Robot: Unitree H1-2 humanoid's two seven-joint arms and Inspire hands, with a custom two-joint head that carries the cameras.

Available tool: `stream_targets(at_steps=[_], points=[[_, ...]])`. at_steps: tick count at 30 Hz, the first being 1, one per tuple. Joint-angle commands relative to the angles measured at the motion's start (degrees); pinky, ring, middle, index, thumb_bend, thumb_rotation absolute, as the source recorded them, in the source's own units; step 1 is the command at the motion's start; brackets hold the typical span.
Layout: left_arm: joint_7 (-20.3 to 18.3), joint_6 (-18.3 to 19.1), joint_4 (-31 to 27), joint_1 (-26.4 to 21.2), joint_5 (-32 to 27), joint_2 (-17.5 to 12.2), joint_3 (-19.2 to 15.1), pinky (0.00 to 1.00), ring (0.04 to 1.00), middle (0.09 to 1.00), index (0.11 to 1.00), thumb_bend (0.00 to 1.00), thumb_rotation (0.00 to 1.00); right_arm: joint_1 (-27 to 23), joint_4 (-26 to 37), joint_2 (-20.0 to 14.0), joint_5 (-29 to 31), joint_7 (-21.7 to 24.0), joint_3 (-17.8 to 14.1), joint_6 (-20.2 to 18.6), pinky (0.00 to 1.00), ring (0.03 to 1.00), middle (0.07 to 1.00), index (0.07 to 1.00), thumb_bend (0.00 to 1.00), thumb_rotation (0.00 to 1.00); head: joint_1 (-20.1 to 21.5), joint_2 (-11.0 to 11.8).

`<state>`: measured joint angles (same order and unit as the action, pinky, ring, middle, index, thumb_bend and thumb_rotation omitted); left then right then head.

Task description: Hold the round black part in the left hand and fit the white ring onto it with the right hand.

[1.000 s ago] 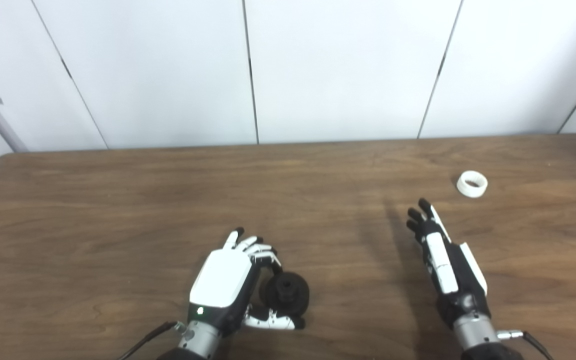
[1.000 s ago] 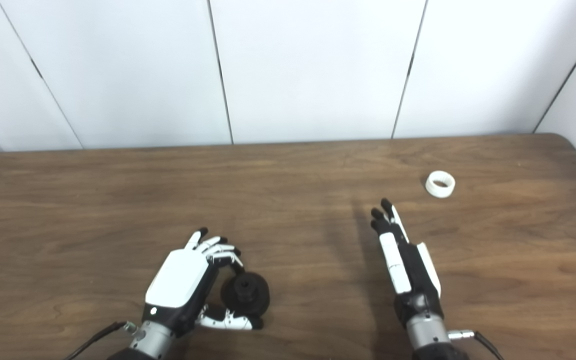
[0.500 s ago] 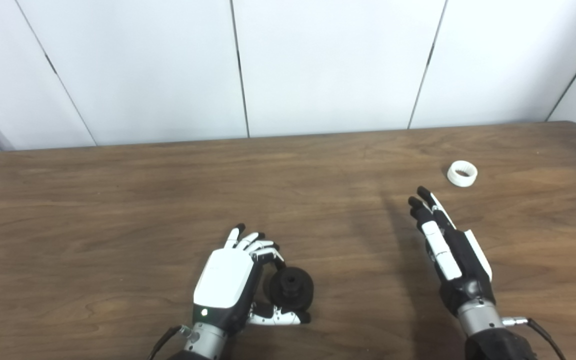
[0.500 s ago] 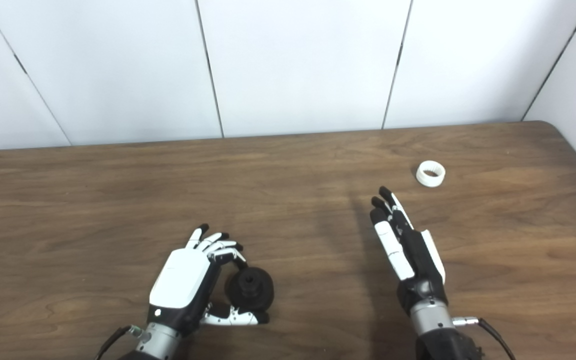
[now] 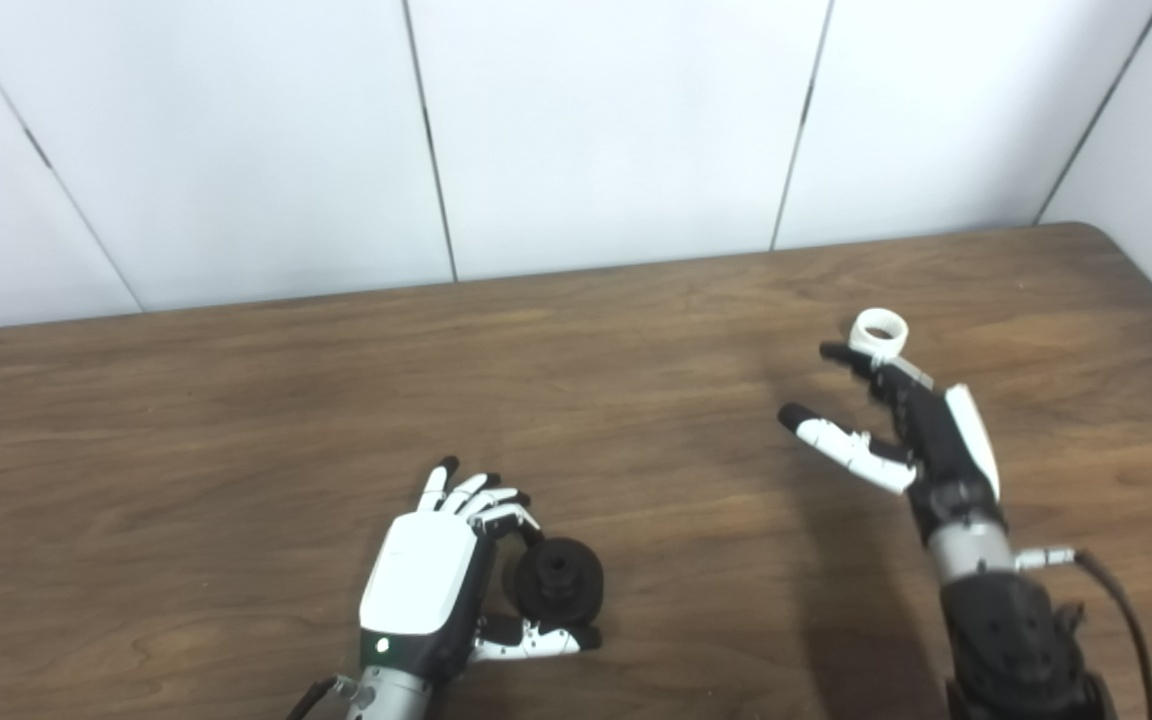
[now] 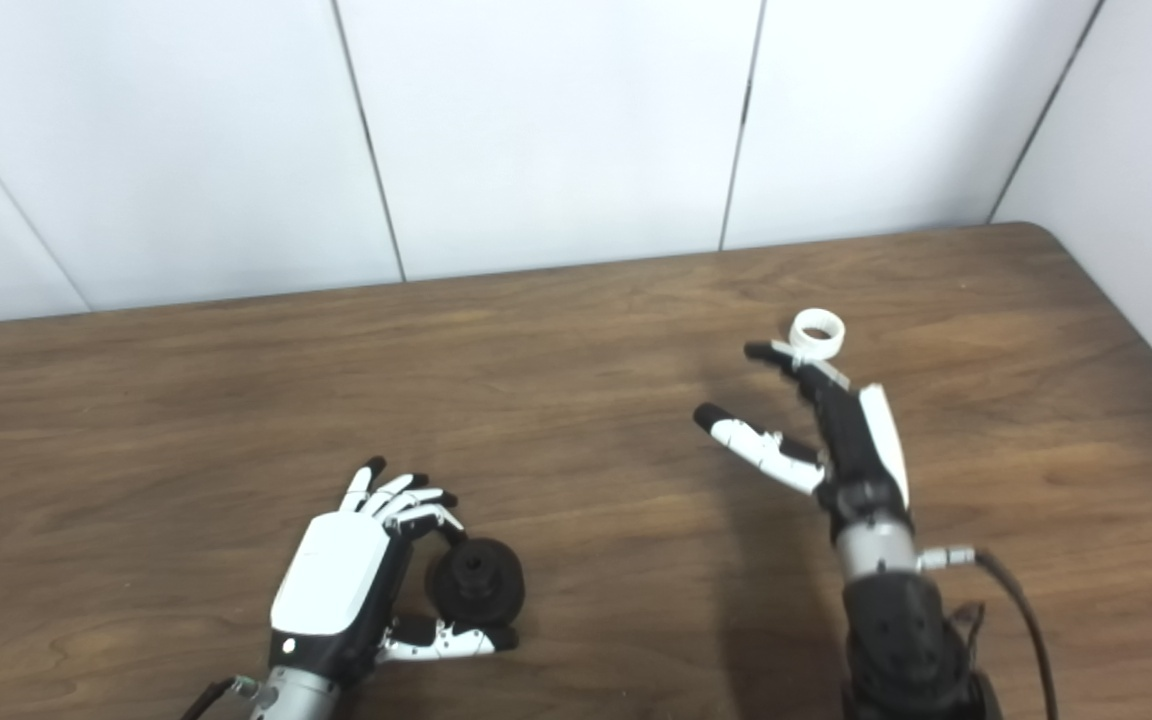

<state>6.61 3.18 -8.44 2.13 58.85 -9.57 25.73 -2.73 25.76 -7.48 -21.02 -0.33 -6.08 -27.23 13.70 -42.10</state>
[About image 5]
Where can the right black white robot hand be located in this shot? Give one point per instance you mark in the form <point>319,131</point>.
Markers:
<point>936,440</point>

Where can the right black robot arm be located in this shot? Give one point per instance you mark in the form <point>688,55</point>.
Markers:
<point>1011,640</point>

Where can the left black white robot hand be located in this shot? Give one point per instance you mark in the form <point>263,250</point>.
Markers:
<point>421,580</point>

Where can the round black plastic part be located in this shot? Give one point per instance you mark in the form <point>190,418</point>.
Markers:
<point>576,585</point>

